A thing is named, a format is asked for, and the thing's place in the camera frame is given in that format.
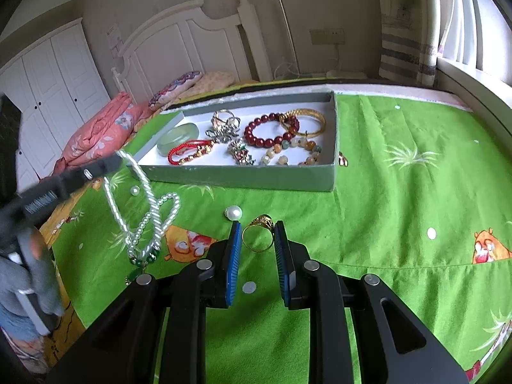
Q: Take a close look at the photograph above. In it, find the gold ring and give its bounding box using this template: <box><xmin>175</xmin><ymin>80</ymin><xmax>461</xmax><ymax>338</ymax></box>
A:
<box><xmin>241</xmin><ymin>214</ymin><xmax>276</xmax><ymax>253</ymax></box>

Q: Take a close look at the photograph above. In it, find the white pearl necklace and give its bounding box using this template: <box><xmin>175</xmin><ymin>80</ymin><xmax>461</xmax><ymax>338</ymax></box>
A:
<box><xmin>101</xmin><ymin>149</ymin><xmax>182</xmax><ymax>284</ymax></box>

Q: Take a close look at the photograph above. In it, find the red string bracelet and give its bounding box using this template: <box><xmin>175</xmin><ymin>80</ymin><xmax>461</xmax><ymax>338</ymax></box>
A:
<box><xmin>166</xmin><ymin>139</ymin><xmax>215</xmax><ymax>167</ymax></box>

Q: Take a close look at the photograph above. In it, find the multicolour agate bead bracelet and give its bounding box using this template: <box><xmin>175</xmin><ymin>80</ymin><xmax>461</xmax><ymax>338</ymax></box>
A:
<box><xmin>259</xmin><ymin>137</ymin><xmax>323</xmax><ymax>167</ymax></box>

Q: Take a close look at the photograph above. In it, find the silver pearl brooch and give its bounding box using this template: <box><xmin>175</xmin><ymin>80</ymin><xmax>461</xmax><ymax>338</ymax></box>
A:
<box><xmin>206</xmin><ymin>124</ymin><xmax>239</xmax><ymax>144</ymax></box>

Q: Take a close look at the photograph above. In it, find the gold interlocked ring bangle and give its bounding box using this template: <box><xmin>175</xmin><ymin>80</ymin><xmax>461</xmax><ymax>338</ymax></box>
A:
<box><xmin>211</xmin><ymin>109</ymin><xmax>240</xmax><ymax>132</ymax></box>

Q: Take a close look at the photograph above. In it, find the grey jewelry tray box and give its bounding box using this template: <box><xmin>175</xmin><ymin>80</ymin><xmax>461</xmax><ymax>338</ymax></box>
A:
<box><xmin>134</xmin><ymin>91</ymin><xmax>339</xmax><ymax>192</ymax></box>

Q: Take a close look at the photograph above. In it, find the grey gloved left hand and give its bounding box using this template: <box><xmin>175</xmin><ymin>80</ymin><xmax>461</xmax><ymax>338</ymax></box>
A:
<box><xmin>1</xmin><ymin>228</ymin><xmax>63</xmax><ymax>317</ymax></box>

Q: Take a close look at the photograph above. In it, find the large loose pearl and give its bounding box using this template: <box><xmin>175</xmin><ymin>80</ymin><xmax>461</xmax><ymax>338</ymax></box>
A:
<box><xmin>224</xmin><ymin>205</ymin><xmax>243</xmax><ymax>221</ymax></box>

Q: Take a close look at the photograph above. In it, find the small loose pearl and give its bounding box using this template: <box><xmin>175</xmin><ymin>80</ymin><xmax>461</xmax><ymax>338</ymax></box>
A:
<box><xmin>130</xmin><ymin>186</ymin><xmax>140</xmax><ymax>197</ymax></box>

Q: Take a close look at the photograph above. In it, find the pink folded quilt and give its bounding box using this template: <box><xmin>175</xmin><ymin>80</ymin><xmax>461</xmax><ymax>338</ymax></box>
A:
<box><xmin>52</xmin><ymin>92</ymin><xmax>153</xmax><ymax>175</ymax></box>

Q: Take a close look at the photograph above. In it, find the white wardrobe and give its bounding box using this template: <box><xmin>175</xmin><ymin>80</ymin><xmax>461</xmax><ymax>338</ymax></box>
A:
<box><xmin>1</xmin><ymin>19</ymin><xmax>110</xmax><ymax>190</ymax></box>

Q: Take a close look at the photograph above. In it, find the yellow floral bedsheet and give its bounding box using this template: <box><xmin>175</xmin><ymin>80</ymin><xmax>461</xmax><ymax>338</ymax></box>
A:
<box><xmin>39</xmin><ymin>180</ymin><xmax>101</xmax><ymax>368</ymax></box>

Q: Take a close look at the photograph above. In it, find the green jade bangle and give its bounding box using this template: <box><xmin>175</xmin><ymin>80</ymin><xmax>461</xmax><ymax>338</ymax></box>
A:
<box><xmin>156</xmin><ymin>123</ymin><xmax>200</xmax><ymax>157</ymax></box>

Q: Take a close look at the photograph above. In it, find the green cartoon cloth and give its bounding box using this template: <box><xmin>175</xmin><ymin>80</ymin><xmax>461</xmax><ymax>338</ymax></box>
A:
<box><xmin>52</xmin><ymin>94</ymin><xmax>511</xmax><ymax>383</ymax></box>

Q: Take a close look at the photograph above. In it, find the patterned round cushion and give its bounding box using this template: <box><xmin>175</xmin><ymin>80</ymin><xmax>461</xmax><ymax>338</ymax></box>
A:
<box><xmin>148</xmin><ymin>70</ymin><xmax>203</xmax><ymax>110</ymax></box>

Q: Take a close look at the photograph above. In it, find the cream quilted pillow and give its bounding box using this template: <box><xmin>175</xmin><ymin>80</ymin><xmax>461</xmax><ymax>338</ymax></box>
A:
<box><xmin>178</xmin><ymin>71</ymin><xmax>235</xmax><ymax>100</ymax></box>

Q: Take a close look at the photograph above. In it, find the white bed headboard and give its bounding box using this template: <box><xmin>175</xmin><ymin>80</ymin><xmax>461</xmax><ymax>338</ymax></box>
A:
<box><xmin>111</xmin><ymin>0</ymin><xmax>273</xmax><ymax>103</ymax></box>

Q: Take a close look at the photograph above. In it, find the beige striped curtain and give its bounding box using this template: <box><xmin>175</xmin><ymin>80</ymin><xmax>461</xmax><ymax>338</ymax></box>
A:
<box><xmin>376</xmin><ymin>0</ymin><xmax>481</xmax><ymax>89</ymax></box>

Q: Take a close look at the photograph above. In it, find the dark red bead bracelet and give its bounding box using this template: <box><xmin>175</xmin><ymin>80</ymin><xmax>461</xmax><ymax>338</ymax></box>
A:
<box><xmin>243</xmin><ymin>112</ymin><xmax>301</xmax><ymax>148</ymax></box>

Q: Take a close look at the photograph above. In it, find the wall socket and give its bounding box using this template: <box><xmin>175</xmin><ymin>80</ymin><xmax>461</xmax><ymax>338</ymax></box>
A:
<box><xmin>309</xmin><ymin>28</ymin><xmax>345</xmax><ymax>45</ymax></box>

